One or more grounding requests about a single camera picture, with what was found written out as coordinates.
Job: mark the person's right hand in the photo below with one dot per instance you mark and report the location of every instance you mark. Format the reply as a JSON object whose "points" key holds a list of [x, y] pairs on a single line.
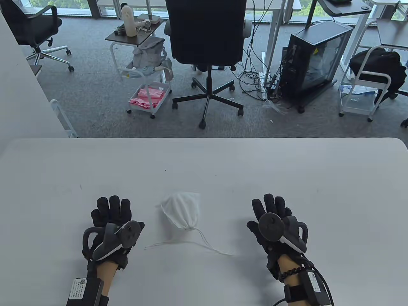
{"points": [[271, 200]]}

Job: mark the person's left hand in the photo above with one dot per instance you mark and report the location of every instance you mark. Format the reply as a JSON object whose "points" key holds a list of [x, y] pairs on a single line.
{"points": [[111, 207]]}

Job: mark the person's left forearm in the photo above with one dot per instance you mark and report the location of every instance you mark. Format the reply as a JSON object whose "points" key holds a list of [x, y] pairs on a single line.
{"points": [[106, 274]]}

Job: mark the person's right forearm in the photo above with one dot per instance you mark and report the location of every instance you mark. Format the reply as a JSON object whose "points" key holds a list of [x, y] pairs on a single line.
{"points": [[287, 263]]}

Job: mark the black bag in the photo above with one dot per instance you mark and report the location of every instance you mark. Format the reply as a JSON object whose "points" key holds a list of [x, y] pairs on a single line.
{"points": [[376, 63]]}

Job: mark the grey handheld tracking controller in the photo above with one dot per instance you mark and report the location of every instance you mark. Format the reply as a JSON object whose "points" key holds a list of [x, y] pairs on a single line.
{"points": [[271, 226], [127, 232]]}

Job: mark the black wrist sensor box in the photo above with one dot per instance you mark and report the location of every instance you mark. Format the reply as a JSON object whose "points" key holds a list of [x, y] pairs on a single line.
{"points": [[84, 291], [314, 287]]}

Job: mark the clear plastic wrapper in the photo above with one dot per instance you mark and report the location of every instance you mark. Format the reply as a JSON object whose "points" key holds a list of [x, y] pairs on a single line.
{"points": [[275, 107]]}

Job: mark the white metal rack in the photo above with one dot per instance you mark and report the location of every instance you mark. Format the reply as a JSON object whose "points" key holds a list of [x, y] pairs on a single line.
{"points": [[62, 116]]}

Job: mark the pink folded cloths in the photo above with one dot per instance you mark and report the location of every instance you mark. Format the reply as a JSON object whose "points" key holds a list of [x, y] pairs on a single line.
{"points": [[146, 97]]}

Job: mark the white rolling cart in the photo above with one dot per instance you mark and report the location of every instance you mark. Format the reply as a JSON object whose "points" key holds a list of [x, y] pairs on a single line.
{"points": [[357, 102]]}

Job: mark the light blue pouch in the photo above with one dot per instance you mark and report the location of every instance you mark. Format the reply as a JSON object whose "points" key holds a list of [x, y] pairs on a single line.
{"points": [[140, 72]]}

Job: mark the black computer tower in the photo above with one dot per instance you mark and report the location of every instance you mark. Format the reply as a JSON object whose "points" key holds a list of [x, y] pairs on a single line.
{"points": [[315, 60]]}

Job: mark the grey backpack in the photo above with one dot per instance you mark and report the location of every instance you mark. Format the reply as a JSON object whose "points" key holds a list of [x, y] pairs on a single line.
{"points": [[148, 52]]}

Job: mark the white cart with dark top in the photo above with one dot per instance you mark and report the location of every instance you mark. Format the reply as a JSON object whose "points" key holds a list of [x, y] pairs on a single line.
{"points": [[134, 39]]}

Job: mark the small black gadget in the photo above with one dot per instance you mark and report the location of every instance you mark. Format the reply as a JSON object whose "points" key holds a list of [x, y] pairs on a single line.
{"points": [[120, 31]]}

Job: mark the black high-back office chair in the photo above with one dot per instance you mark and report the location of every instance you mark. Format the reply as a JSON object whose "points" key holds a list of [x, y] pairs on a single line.
{"points": [[207, 32]]}

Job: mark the white handheld device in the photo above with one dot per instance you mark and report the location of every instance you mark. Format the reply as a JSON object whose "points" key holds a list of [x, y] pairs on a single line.
{"points": [[145, 24]]}

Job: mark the cream cylindrical device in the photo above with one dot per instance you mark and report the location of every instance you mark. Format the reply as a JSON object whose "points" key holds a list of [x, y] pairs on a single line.
{"points": [[129, 20]]}

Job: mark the flat white box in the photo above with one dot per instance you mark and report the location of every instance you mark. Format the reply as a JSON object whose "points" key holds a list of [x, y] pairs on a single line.
{"points": [[151, 17]]}

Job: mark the black chrome-base office chair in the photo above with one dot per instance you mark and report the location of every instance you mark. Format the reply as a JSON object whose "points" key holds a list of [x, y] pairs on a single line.
{"points": [[35, 28]]}

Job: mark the black standing desk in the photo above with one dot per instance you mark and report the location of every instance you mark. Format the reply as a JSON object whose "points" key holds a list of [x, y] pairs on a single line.
{"points": [[347, 7]]}

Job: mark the dark-topped white-frame desk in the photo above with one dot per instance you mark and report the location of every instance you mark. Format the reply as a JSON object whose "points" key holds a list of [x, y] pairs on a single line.
{"points": [[392, 32]]}

